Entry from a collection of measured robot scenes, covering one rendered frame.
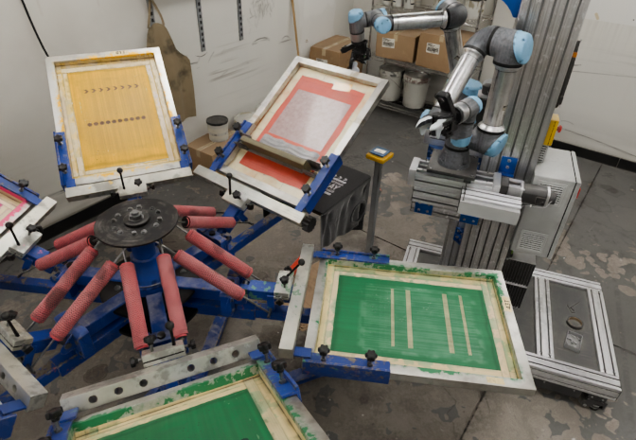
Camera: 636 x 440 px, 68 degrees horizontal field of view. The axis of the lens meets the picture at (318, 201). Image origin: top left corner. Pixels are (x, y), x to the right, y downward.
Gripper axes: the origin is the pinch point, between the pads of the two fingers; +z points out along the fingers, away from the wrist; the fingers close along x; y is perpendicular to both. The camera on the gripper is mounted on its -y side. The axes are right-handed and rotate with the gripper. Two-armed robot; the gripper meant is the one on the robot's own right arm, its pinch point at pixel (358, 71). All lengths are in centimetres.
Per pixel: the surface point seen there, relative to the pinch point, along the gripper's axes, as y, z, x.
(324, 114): 6.1, -1.4, -40.8
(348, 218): 21, 60, -53
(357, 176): 16, 46, -33
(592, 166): 113, 227, 235
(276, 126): -14, 3, -56
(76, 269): -5, -23, -172
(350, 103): 16.0, -4.1, -30.8
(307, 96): -9.2, -3.1, -34.6
